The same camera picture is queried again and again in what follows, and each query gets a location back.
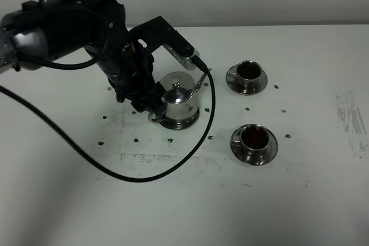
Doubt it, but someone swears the far stainless steel teacup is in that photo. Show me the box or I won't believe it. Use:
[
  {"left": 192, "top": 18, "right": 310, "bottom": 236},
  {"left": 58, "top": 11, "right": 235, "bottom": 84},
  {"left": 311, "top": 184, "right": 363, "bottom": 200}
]
[{"left": 226, "top": 60, "right": 263, "bottom": 86}]

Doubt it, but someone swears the far steel saucer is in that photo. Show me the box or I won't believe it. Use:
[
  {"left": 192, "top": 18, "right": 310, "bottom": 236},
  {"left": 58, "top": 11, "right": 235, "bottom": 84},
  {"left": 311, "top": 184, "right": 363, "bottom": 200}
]
[{"left": 225, "top": 65, "right": 268, "bottom": 96}]

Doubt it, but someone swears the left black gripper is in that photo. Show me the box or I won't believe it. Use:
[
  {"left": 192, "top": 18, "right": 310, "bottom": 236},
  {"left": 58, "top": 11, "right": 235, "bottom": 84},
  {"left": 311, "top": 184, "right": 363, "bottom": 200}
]
[{"left": 21, "top": 0, "right": 165, "bottom": 118}]

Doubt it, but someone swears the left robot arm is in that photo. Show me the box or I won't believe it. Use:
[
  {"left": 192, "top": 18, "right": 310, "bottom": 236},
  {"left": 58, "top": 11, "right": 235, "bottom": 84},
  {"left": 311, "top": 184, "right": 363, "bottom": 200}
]
[{"left": 1, "top": 0, "right": 165, "bottom": 116}]

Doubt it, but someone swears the near stainless steel teacup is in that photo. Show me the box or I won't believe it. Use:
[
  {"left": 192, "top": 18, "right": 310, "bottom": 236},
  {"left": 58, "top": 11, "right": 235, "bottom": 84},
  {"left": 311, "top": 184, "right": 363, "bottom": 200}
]
[{"left": 231, "top": 124, "right": 270, "bottom": 151}]

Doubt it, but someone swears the near steel saucer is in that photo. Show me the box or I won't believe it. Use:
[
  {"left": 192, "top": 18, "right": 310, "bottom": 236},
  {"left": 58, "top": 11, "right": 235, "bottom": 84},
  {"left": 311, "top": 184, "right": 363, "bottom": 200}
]
[{"left": 230, "top": 128, "right": 278, "bottom": 166}]

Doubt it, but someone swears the black camera cable left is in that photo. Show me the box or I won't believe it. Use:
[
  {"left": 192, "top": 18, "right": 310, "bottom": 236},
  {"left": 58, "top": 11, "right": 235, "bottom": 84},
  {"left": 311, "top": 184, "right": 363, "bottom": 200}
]
[{"left": 0, "top": 0, "right": 216, "bottom": 183}]

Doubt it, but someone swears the stainless steel teacup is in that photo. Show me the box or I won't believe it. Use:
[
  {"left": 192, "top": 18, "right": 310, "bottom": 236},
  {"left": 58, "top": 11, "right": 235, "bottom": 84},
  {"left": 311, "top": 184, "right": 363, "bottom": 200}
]
[
  {"left": 231, "top": 124, "right": 270, "bottom": 151},
  {"left": 226, "top": 60, "right": 263, "bottom": 86}
]

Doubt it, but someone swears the stainless steel teapot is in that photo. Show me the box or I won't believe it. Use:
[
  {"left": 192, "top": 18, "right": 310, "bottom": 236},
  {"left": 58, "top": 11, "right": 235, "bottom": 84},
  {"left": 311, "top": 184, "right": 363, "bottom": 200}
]
[{"left": 148, "top": 71, "right": 206, "bottom": 123}]

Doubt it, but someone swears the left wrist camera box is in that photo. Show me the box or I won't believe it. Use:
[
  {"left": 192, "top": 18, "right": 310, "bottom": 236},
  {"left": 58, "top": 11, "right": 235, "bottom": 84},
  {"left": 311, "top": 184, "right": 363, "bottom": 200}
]
[{"left": 129, "top": 16, "right": 199, "bottom": 71}]

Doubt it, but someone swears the steel teapot saucer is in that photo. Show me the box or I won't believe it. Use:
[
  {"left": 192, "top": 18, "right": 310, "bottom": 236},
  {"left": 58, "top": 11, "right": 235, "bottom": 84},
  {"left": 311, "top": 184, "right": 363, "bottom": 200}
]
[{"left": 159, "top": 109, "right": 199, "bottom": 130}]

